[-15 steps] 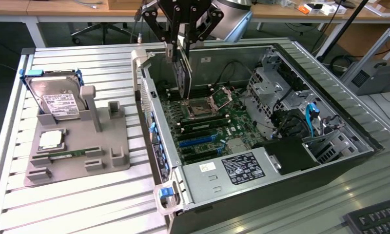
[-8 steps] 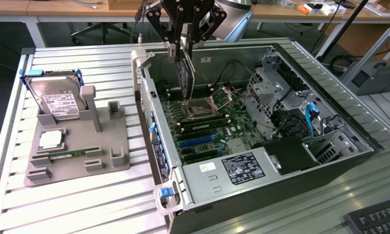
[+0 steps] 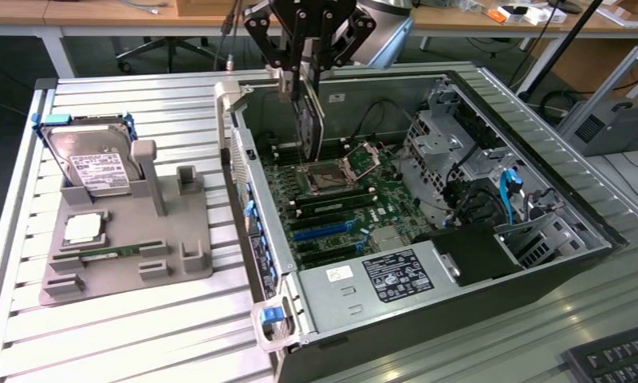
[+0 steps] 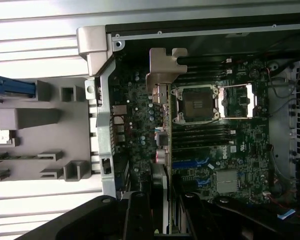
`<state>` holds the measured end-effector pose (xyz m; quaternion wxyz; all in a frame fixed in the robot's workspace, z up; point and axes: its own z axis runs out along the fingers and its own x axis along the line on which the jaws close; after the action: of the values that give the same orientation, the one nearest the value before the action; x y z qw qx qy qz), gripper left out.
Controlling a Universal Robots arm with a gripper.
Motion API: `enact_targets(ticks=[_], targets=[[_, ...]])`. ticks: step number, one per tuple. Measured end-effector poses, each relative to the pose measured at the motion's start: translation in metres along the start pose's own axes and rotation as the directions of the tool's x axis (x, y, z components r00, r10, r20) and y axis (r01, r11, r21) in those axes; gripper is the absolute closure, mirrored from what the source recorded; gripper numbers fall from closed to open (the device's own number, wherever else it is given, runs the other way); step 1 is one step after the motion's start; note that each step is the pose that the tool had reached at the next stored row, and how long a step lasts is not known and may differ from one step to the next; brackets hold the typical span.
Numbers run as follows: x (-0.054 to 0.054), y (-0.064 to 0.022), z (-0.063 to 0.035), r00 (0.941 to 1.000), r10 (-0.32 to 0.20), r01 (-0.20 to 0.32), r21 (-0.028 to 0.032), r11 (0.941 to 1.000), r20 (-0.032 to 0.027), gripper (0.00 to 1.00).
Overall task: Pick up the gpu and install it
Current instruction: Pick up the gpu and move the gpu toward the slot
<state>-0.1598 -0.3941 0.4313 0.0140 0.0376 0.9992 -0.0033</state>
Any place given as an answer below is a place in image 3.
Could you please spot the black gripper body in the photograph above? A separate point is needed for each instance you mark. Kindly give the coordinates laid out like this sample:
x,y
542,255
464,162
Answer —
x,y
314,5

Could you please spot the graphics card with black fan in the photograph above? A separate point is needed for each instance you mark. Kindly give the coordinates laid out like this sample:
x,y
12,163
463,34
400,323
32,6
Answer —
x,y
311,131

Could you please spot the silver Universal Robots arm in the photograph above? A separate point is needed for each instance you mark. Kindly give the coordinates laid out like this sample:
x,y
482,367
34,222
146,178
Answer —
x,y
391,44

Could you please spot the black office chair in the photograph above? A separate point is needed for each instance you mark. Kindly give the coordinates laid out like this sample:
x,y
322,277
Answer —
x,y
172,48

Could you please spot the orange box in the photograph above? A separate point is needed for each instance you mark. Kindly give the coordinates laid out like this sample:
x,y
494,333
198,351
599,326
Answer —
x,y
498,15

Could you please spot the black RAM slot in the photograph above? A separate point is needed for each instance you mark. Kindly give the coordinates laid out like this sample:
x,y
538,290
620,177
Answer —
x,y
330,194
338,143
340,151

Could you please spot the metal socket cover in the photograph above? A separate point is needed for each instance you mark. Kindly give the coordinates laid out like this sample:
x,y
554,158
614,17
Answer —
x,y
362,159

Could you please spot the metal disk bay cage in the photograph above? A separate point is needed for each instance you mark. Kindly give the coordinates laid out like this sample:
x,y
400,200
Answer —
x,y
436,147

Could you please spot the white and black device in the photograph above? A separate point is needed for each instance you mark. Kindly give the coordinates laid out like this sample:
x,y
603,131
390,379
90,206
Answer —
x,y
543,16

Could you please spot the CPU socket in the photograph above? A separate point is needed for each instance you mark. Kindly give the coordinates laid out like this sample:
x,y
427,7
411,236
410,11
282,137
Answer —
x,y
327,179

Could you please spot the black tripod pole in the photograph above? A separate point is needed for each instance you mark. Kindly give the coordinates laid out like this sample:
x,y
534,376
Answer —
x,y
562,44

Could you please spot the green Dell motherboard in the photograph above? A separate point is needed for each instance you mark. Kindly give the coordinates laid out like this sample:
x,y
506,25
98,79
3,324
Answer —
x,y
284,179

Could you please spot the dark RAM stick with label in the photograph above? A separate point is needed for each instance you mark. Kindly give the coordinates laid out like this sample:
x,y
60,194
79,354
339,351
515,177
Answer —
x,y
335,206

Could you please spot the hard disk in blue caddy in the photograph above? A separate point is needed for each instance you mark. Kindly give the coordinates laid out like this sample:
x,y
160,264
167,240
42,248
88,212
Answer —
x,y
86,143

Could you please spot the black expansion slot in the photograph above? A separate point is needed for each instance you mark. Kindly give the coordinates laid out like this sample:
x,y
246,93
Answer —
x,y
330,258
319,222

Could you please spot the blue expansion slot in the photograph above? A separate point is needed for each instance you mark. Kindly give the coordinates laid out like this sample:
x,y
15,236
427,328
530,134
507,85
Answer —
x,y
319,232

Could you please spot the silver chipset heatsink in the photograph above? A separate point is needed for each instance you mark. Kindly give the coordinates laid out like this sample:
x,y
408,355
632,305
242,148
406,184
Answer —
x,y
390,239

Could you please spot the grey computer tower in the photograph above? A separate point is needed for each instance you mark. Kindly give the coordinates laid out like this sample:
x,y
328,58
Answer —
x,y
618,127

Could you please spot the grey plastic parts rack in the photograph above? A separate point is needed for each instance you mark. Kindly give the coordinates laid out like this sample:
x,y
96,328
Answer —
x,y
128,215

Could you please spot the silver CPU chip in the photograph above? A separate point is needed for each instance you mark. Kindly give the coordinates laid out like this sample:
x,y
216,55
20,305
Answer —
x,y
83,229

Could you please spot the green RAM stick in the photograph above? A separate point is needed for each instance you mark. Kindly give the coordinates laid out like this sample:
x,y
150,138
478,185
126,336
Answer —
x,y
112,252

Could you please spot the grey power supply unit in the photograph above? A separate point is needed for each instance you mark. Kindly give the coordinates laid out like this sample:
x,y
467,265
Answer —
x,y
346,303

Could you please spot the open black PC case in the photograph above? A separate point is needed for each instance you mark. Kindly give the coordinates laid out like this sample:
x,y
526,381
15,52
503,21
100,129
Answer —
x,y
511,295

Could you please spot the blue case latch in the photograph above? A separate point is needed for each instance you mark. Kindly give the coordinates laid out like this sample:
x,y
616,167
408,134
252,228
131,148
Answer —
x,y
271,316

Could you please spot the black keyboard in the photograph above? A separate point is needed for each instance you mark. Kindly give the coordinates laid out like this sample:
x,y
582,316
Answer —
x,y
623,355

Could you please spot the wooden desk white frame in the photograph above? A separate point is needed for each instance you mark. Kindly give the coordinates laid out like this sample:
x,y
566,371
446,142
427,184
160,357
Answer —
x,y
22,12
479,24

